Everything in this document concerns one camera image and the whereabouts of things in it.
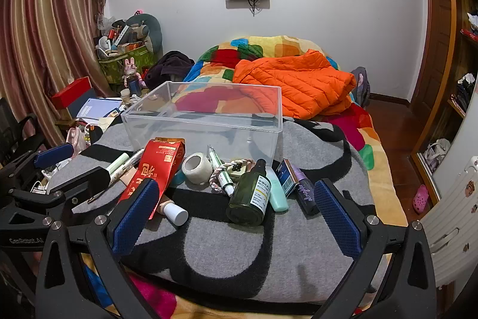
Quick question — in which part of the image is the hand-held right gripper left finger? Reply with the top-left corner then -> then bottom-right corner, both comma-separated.
35,178 -> 161,319

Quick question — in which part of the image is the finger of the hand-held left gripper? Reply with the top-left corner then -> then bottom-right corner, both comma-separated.
8,167 -> 113,205
0,143 -> 74,190

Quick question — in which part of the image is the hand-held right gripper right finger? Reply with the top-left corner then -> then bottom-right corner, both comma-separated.
314,179 -> 443,319

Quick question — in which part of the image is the light green stick tube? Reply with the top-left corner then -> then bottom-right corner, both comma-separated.
105,152 -> 130,174

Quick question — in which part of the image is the purple black tube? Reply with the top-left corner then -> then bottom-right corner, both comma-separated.
295,179 -> 321,217

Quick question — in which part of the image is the beige foundation bottle white cap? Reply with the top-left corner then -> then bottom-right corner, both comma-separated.
151,192 -> 189,226

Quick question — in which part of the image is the white pen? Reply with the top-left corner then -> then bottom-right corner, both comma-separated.
108,149 -> 144,185

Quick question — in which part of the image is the red foil packet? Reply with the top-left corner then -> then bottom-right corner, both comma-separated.
117,137 -> 186,220

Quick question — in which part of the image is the mint green tube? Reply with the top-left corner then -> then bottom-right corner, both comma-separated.
266,167 -> 290,212

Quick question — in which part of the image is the small blue box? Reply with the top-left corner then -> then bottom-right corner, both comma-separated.
272,158 -> 299,198

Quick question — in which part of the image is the pink white braided bracelet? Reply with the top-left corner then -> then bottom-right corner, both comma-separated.
210,160 -> 247,196

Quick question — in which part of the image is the dark green glass bottle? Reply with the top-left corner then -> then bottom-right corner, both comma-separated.
226,158 -> 272,227

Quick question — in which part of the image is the white green pen tube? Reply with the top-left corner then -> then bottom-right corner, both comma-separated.
207,145 -> 235,197

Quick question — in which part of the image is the clear plastic storage box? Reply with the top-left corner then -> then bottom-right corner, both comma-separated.
120,81 -> 284,164

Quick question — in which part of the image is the pink plastic bag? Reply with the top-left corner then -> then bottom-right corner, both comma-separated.
66,126 -> 90,157

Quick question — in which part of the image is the black mesh chair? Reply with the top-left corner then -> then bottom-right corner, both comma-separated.
0,97 -> 49,166

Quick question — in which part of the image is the red cardboard box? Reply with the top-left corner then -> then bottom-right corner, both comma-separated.
51,77 -> 96,109

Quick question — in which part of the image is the blue white paper booklet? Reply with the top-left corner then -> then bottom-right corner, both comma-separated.
76,98 -> 124,120

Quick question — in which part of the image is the colourful patchwork blanket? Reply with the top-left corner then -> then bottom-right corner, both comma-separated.
80,36 -> 407,319

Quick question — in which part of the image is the white tape roll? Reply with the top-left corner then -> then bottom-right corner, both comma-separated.
182,152 -> 214,186

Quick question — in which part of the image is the pink clog shoe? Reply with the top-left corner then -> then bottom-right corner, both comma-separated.
412,184 -> 429,214

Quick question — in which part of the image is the grey black patterned blanket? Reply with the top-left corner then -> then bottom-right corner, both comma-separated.
47,113 -> 385,305

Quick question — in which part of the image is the beige box with black beads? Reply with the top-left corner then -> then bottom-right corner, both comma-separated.
229,159 -> 255,179

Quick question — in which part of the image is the green storage box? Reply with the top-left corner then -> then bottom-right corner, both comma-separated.
98,42 -> 159,95

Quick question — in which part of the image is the pink rabbit toy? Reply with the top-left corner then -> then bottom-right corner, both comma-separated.
123,57 -> 147,88

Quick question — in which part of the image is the white handbag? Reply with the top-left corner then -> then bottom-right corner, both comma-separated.
422,138 -> 452,172

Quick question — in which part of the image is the white suitcase with stickers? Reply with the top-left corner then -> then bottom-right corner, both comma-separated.
416,95 -> 478,286

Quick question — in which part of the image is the striped pink gold curtain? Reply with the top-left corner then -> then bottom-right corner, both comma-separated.
0,0 -> 113,148

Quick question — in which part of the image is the grey backpack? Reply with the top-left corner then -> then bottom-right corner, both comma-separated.
351,67 -> 371,106

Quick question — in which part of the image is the dark purple clothing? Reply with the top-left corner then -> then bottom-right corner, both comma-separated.
145,51 -> 195,88

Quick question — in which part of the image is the orange down jacket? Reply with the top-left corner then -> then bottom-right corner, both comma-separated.
232,49 -> 357,120

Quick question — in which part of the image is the grey neck pillow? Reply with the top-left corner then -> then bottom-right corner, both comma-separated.
125,13 -> 163,58

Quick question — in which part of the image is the wooden door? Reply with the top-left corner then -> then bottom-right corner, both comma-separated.
409,0 -> 454,106

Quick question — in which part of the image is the wooden wardrobe shelf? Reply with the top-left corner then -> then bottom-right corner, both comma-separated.
411,0 -> 478,204

